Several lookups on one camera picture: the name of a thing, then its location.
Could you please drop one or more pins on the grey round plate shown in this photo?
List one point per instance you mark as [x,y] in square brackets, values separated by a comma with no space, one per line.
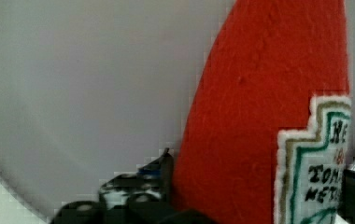
[90,89]

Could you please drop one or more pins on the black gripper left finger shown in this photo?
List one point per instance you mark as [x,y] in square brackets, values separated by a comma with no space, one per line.
[140,198]

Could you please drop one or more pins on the red felt ketchup bottle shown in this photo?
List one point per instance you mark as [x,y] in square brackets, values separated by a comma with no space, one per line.
[267,135]

